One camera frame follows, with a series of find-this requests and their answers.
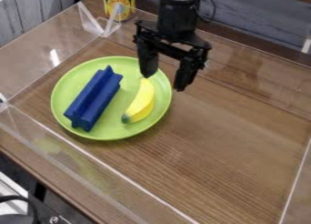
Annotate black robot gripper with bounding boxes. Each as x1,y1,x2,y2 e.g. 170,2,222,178
134,0,212,92

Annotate yellow toy banana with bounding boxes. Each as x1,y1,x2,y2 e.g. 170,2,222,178
122,78,157,124

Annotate green round plate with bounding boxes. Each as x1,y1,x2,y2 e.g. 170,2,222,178
51,56,173,140

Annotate yellow labelled tin can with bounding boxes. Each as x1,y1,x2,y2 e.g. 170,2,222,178
103,0,137,22

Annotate blue star-shaped block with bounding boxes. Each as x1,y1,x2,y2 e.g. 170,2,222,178
63,66,123,132

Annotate clear acrylic tray walls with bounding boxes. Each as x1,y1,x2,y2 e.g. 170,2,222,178
0,1,311,224

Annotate black metal bracket with bolt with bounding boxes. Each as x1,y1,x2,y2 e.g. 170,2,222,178
30,193,75,224

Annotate black cable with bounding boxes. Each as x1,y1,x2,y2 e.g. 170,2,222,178
0,194,45,224

